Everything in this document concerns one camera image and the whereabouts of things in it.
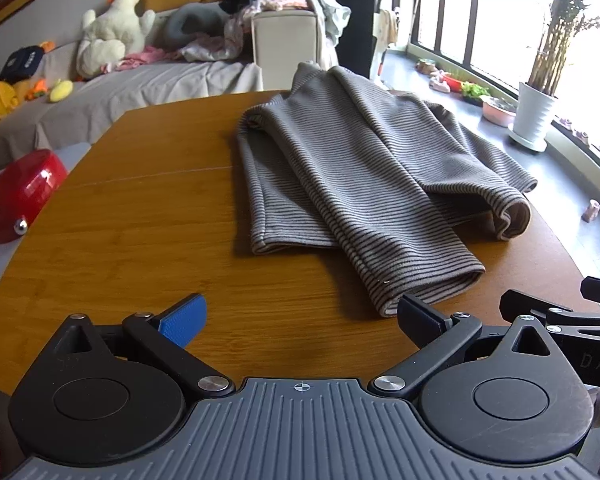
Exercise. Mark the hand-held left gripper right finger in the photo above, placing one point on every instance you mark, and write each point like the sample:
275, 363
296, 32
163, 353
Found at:
419, 321

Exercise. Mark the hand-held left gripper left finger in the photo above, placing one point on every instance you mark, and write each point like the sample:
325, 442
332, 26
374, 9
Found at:
184, 317

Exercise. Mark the grey striped garment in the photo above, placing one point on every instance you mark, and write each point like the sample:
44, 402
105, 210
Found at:
355, 170

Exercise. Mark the potted bamboo plant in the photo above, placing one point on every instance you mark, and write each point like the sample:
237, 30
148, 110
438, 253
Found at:
532, 110

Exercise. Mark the pink bowl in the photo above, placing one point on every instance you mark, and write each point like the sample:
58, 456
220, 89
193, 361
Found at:
499, 110

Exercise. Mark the red glossy container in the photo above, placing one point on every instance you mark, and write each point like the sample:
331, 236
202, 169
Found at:
25, 190

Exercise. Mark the tray of green sprouts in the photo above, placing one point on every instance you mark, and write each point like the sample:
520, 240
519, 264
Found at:
475, 92

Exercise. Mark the red bowl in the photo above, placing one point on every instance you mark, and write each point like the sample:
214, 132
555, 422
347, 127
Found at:
452, 83

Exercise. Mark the grey covered sofa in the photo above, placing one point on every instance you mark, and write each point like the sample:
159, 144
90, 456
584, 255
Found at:
130, 90

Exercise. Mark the pink toy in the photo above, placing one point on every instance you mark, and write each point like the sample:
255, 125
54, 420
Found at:
437, 82

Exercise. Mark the small yellow plush toy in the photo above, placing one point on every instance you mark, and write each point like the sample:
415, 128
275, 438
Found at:
61, 91

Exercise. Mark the pink cloth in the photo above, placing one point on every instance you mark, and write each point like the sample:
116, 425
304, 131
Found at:
142, 57

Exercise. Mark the orange toy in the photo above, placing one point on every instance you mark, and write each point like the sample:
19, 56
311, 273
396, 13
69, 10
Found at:
36, 88

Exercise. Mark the beige sofa armrest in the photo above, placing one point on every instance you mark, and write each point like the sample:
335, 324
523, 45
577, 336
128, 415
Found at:
285, 50

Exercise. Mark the grey neck pillow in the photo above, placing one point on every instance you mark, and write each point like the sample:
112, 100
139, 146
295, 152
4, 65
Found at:
190, 22

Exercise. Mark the white plush duck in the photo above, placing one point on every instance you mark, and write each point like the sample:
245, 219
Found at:
112, 25

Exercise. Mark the light green shirt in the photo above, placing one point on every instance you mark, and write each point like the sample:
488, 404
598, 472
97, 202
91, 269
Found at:
330, 15

